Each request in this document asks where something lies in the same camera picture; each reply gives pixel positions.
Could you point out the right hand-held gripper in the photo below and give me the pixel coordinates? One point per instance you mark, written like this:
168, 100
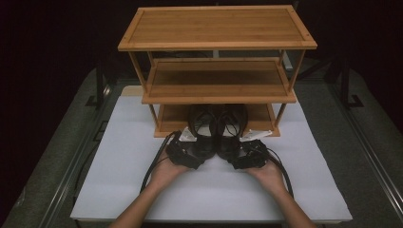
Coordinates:
252, 155

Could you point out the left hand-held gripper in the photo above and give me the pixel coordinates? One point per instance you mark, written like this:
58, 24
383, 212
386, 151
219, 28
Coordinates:
183, 155

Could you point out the black leather shoe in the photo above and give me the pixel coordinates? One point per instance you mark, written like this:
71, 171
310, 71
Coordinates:
228, 144
206, 144

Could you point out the three-tier wooden shoe rack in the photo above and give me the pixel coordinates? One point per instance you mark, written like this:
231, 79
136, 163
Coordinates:
217, 28

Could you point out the person's left hand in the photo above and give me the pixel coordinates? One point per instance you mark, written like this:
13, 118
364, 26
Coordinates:
166, 174

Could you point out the person's right hand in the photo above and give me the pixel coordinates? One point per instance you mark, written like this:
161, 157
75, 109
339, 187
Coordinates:
269, 177

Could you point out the black metal stand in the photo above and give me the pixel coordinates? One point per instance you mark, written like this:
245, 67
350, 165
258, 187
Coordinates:
346, 85
99, 85

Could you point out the metal floor rail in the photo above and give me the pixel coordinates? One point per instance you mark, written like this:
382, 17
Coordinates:
72, 177
364, 136

